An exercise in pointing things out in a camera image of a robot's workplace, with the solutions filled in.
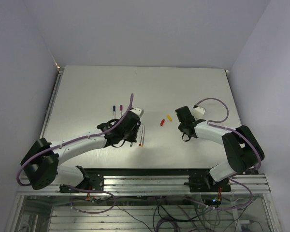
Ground yellow-ended white pen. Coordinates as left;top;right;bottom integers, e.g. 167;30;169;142
141;124;145;147

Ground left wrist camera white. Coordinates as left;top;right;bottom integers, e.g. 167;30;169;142
130;107;144;118

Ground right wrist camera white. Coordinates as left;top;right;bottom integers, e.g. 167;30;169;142
191;105;206;120

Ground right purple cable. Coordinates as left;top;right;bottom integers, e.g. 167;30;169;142
193;97;261;174

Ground red-ended white pen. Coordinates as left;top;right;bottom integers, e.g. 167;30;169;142
139;123;144;146

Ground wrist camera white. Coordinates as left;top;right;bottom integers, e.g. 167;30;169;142
191;105;206;120
130;107;144;118

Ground purple cable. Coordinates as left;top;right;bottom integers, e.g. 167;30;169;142
16;93;135;187
193;97;261;174

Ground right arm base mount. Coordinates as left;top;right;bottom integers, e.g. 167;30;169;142
184;169;231;192

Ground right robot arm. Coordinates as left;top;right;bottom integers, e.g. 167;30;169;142
175;106;265;191

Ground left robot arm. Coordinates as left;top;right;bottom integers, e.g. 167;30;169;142
20;107;144;192

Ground aluminium frame rail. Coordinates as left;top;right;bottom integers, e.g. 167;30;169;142
16;175;271;194

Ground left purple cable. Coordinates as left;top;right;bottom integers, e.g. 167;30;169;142
16;93;135;187

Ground loose cables under table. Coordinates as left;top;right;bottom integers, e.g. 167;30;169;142
70;192;252;232

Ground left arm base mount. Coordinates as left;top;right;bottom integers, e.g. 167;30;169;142
58;165;104;193

